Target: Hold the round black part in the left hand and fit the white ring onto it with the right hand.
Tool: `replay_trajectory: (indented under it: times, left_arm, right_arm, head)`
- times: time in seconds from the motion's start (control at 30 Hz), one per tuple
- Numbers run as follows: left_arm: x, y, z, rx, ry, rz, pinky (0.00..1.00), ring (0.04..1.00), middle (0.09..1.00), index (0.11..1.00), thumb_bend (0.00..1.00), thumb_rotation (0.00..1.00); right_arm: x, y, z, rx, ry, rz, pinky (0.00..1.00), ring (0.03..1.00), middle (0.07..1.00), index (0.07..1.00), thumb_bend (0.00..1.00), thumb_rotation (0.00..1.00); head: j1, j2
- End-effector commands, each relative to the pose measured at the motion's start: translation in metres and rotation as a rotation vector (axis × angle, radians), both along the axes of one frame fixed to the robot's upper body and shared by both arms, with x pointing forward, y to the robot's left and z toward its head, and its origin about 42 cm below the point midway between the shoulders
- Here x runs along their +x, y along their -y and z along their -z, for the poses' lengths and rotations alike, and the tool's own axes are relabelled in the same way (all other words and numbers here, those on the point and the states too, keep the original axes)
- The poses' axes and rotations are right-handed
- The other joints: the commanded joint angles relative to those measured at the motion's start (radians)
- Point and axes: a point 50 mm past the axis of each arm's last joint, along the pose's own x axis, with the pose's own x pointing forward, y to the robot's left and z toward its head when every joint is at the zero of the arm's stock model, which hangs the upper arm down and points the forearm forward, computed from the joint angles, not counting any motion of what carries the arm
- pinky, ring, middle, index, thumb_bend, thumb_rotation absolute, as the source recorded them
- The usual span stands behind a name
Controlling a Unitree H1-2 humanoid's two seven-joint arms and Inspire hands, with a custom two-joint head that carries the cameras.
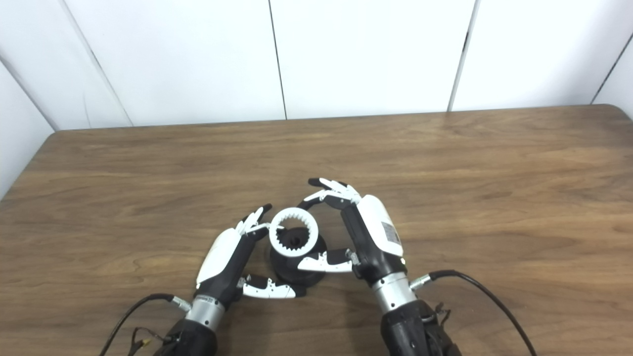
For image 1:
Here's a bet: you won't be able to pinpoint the thin arm wires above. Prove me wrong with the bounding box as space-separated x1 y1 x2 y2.
129 327 171 356
433 303 454 333

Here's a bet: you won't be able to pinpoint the white toothed plastic ring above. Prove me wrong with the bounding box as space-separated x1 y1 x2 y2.
269 208 319 257

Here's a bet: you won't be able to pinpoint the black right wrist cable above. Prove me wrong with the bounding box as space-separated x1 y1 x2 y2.
409 270 537 356

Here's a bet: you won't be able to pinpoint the white and black right hand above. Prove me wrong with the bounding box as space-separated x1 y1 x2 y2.
297 178 407 287

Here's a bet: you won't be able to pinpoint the thin left arm wires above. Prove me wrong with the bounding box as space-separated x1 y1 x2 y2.
129 327 171 356

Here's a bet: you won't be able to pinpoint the white and black left hand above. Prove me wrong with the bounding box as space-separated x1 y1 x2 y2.
196 203 307 310

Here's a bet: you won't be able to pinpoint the round black plastic part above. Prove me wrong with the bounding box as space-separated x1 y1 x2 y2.
270 226 328 287

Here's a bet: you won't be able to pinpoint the thin right arm wires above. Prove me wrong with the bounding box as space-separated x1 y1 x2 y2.
433 303 454 333

